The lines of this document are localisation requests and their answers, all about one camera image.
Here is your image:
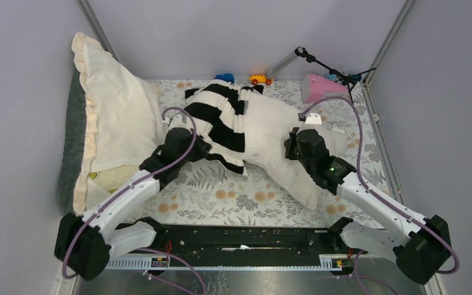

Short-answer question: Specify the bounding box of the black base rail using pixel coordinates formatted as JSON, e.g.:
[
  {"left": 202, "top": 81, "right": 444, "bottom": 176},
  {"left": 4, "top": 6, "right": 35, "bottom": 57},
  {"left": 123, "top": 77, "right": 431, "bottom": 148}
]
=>
[{"left": 128, "top": 218, "right": 367, "bottom": 270}]

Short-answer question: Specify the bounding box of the pink plastic toy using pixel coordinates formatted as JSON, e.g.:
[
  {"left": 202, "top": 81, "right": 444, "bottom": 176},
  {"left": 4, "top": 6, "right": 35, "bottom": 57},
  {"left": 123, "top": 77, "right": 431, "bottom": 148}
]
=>
[{"left": 301, "top": 74, "right": 348, "bottom": 104}]

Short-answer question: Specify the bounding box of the cream ruffled pillow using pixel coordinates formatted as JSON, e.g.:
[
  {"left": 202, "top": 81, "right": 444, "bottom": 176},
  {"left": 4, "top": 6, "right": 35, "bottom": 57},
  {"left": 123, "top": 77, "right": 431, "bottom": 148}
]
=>
[{"left": 71, "top": 33, "right": 165, "bottom": 214}]

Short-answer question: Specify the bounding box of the cream yellow-trimmed cloth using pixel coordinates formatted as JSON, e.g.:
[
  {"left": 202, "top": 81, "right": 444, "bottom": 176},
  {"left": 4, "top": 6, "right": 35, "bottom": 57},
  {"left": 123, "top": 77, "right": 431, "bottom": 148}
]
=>
[{"left": 88, "top": 165, "right": 139, "bottom": 193}]

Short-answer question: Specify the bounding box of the yellow orange toy car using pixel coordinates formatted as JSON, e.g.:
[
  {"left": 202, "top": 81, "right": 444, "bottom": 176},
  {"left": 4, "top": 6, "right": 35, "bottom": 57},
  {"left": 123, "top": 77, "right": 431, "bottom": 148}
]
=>
[{"left": 248, "top": 75, "right": 274, "bottom": 85}]

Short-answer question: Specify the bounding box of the black white striped pillowcase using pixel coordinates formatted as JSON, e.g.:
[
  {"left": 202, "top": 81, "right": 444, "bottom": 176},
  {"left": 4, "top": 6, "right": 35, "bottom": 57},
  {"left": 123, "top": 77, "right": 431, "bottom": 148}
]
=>
[{"left": 169, "top": 79, "right": 264, "bottom": 176}]

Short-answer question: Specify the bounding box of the white pillow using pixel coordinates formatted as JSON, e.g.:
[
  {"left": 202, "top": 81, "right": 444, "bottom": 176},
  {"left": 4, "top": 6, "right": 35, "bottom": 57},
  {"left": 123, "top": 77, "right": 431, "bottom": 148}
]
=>
[{"left": 203, "top": 87, "right": 348, "bottom": 211}]

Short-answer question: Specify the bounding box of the blue toy car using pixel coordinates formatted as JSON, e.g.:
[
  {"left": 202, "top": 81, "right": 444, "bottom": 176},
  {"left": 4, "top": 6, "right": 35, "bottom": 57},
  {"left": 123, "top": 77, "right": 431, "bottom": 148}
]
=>
[{"left": 214, "top": 73, "right": 235, "bottom": 84}]

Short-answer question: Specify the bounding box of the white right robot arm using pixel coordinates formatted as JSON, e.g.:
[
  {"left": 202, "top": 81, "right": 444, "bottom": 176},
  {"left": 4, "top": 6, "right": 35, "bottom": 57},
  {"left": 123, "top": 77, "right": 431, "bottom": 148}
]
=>
[{"left": 284, "top": 127, "right": 452, "bottom": 285}]

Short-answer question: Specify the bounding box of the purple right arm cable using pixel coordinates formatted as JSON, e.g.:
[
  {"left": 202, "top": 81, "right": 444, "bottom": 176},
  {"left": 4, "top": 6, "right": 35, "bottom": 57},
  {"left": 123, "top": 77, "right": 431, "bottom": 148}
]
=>
[{"left": 297, "top": 95, "right": 461, "bottom": 275}]

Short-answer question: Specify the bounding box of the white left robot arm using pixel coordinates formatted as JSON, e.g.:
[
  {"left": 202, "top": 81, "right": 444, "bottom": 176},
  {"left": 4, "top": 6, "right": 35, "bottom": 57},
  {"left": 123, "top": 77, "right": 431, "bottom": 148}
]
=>
[{"left": 54, "top": 127, "right": 204, "bottom": 280}]

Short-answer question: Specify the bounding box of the floral patterned table mat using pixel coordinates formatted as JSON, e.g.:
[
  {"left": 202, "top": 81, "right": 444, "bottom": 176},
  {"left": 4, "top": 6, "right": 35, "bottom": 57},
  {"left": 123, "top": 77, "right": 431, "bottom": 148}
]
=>
[{"left": 128, "top": 86, "right": 390, "bottom": 227}]

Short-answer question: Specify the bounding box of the dark green cushion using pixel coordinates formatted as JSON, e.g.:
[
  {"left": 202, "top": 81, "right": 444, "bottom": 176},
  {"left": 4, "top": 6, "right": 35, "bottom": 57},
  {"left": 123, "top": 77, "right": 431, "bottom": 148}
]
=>
[{"left": 57, "top": 69, "right": 87, "bottom": 214}]

